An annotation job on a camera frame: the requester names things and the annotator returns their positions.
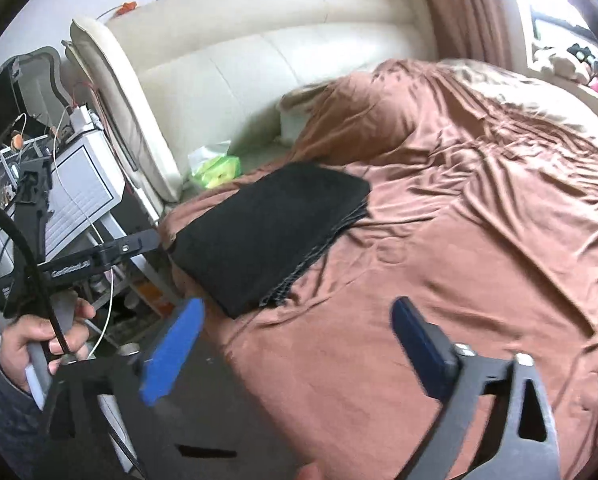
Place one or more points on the person's left hand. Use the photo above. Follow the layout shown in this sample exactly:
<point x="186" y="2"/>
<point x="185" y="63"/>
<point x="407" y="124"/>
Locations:
<point x="24" y="337"/>

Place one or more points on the white pillow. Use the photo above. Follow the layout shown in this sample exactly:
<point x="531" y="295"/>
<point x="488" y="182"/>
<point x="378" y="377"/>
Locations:
<point x="291" y="125"/>

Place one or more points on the white brown plush toy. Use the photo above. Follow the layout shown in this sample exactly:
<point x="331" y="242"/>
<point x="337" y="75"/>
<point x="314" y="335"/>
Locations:
<point x="559" y="65"/>

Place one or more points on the green tissue packet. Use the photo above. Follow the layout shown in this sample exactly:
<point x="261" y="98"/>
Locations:
<point x="219" y="170"/>

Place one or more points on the white power adapter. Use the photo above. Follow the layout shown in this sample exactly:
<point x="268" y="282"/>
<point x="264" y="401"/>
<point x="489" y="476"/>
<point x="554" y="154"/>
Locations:
<point x="82" y="119"/>

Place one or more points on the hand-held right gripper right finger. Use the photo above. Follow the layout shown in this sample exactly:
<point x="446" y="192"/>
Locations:
<point x="424" y="350"/>

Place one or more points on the cream leather headboard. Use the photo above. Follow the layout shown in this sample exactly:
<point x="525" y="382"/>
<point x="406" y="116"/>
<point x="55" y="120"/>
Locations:
<point x="229" y="75"/>

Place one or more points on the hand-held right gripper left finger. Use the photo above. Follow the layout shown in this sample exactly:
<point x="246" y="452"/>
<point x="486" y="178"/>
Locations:
<point x="171" y="350"/>

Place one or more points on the beige duvet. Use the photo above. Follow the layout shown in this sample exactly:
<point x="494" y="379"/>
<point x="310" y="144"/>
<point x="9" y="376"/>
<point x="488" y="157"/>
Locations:
<point x="554" y="105"/>

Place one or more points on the orange toy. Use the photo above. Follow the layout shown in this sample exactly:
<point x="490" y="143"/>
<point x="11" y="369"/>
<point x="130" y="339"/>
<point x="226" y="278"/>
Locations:
<point x="126" y="9"/>

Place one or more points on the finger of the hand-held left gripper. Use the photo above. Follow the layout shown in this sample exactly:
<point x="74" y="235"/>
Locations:
<point x="34" y="200"/>
<point x="134" y="245"/>

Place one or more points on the pink curtain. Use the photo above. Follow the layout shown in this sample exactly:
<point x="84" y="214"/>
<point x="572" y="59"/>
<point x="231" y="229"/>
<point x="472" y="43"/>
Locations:
<point x="469" y="10"/>

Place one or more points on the grey framed black panel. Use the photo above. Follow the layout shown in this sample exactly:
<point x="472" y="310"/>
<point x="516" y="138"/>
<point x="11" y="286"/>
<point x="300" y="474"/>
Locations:
<point x="39" y="67"/>

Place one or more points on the white bedside cabinet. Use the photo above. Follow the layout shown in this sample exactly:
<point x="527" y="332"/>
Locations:
<point x="84" y="185"/>

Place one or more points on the black pants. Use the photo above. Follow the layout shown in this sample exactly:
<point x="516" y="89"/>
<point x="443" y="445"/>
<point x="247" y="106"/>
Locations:
<point x="269" y="230"/>

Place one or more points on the person's left forearm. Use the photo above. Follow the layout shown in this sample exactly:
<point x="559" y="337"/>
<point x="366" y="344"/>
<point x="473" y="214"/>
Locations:
<point x="4" y="410"/>

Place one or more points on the brown bed sheet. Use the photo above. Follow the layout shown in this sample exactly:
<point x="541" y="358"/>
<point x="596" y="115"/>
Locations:
<point x="429" y="210"/>

